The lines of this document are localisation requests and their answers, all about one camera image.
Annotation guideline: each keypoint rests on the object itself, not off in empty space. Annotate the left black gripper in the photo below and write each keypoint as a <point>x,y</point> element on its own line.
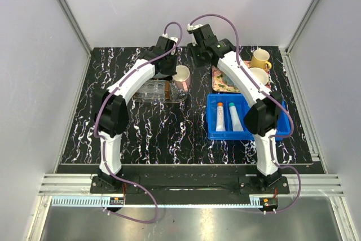
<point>172,71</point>

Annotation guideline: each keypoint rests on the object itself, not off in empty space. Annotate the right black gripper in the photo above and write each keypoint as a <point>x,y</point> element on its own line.
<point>192,49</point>

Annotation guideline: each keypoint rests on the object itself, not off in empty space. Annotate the pink ceramic mug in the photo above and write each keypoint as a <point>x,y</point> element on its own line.
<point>182,78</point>

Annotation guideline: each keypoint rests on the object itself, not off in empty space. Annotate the clear acrylic tray wooden handles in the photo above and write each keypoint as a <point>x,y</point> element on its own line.
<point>160,91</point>

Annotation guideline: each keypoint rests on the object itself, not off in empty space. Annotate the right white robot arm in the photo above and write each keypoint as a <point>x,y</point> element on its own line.
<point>264,105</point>

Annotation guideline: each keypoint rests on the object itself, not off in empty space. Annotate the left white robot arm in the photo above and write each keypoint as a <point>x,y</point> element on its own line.
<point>111,116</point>

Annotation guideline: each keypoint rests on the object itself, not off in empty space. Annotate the floral serving tray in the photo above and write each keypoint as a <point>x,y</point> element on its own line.
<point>221,84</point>

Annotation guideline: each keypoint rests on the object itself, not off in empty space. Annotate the orange cap toothpaste tube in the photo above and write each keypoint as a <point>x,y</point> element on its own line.
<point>220,126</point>

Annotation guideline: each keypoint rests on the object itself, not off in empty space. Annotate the teal cap toothpaste tube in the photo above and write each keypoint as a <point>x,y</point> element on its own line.
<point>235,119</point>

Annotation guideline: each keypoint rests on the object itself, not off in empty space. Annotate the teal ceramic plate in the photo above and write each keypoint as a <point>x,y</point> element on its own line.
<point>160,76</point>

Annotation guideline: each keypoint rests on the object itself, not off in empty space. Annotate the yellow mug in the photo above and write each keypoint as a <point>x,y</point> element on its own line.
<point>260,59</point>

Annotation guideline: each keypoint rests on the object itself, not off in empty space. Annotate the white cream mug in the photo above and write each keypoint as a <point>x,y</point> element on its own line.
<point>260,74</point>

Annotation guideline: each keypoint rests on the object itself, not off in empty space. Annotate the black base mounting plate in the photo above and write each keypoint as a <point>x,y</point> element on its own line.
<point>190,184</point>

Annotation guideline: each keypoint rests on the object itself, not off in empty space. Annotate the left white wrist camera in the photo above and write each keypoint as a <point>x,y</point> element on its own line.
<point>174,39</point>

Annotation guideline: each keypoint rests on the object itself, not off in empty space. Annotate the aluminium rail frame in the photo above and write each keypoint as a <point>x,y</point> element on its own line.
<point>176,134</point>

